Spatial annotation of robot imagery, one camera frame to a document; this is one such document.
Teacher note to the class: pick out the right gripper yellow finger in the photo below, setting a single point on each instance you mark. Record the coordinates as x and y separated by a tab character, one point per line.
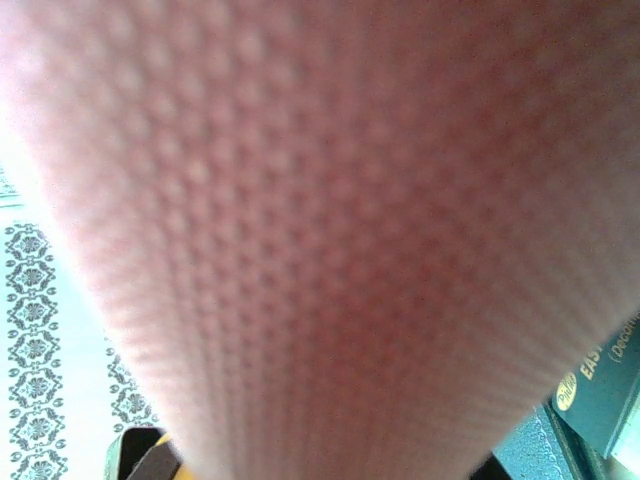
145	460

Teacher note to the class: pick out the pink school backpack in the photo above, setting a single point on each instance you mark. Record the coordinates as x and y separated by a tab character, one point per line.
320	225

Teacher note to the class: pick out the dark blue patterned book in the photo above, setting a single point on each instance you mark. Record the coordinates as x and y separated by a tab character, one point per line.
615	400

